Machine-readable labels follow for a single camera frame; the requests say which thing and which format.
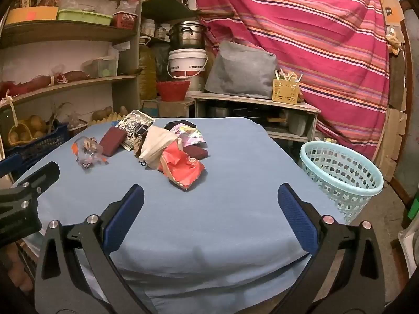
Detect black pan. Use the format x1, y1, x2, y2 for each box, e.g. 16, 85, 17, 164
229, 105, 272, 121

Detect small red mesh basket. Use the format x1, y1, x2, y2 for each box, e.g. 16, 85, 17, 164
113, 11, 138, 29

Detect clear plastic food container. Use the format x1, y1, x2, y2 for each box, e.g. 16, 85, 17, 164
90, 57, 118, 77

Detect clear plastic wrapper orange print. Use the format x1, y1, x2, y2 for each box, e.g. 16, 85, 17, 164
73, 136, 108, 171

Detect pink snack wrapper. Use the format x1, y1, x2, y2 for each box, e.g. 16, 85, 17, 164
170, 126, 207, 148

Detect cardboard wall pieces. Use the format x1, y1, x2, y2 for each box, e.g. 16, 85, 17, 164
375, 49, 410, 184

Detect low wooden cabinet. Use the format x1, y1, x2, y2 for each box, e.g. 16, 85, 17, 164
191, 92, 321, 143

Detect grey fabric bag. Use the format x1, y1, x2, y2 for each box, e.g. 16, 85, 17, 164
205, 40, 277, 100

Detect green plastic tray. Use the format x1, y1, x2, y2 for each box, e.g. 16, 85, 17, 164
56, 9, 113, 26

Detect light blue plastic basket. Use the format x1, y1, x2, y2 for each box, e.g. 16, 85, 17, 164
299, 141, 384, 225

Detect beige crumpled bag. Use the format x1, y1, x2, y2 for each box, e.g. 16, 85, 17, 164
134, 126, 179, 171

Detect large yellow oil bottle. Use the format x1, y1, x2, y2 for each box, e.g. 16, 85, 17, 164
137, 36, 158, 101

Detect steel cooking pot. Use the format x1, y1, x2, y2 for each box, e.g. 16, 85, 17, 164
168, 20, 205, 49

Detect wicker basket with potatoes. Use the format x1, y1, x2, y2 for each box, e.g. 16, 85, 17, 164
8, 114, 48, 146

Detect blue tablecloth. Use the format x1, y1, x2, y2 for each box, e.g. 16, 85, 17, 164
13, 116, 348, 311

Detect white plastic bucket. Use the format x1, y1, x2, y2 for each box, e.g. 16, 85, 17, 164
167, 48, 209, 80

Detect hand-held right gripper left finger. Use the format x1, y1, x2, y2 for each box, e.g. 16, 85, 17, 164
34, 184, 158, 314

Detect wooden shelf unit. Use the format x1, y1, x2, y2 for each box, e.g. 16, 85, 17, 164
0, 0, 145, 151

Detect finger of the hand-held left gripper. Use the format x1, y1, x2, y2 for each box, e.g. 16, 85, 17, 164
0, 162, 61, 246
0, 153, 24, 181

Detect pink striped hanging cloth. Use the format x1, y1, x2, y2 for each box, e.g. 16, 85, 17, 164
193, 0, 392, 158

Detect black white patterned packet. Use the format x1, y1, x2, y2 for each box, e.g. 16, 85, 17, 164
116, 110, 155, 151

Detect red orange snack wrapper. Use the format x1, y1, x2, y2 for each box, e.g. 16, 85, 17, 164
158, 139, 206, 192

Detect yellow cardboard box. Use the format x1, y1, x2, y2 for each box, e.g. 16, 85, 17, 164
5, 6, 59, 25

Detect dark blue plastic crate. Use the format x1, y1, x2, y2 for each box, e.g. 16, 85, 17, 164
3, 122, 71, 167

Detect black crumpled wrapper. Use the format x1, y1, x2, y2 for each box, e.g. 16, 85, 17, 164
164, 120, 196, 131

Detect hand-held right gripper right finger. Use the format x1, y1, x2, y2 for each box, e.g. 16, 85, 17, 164
278, 183, 387, 314

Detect red plastic basket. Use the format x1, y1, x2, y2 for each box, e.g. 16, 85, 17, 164
155, 80, 191, 102

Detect sweet potato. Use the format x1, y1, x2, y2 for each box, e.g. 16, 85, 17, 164
62, 70, 90, 81
16, 76, 53, 89

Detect yellow foam egg tray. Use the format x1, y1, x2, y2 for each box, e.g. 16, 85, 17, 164
88, 113, 130, 125

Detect wooden chopstick holder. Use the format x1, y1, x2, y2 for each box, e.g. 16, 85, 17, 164
272, 69, 303, 105

